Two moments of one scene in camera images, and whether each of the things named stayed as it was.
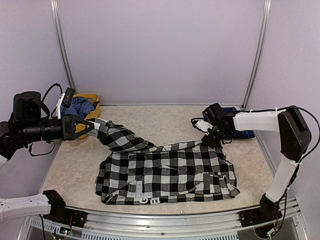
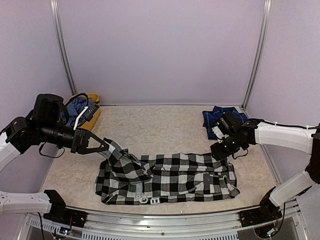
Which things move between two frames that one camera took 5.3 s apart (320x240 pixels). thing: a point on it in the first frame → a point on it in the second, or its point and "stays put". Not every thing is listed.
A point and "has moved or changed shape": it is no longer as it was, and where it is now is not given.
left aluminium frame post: x=62 y=43 stays put
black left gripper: x=68 y=128 → x=76 y=147
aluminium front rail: x=167 y=224 stays put
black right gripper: x=210 y=143 → x=218 y=153
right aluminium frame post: x=264 y=30 stays put
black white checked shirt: x=134 y=171 has moved or changed shape
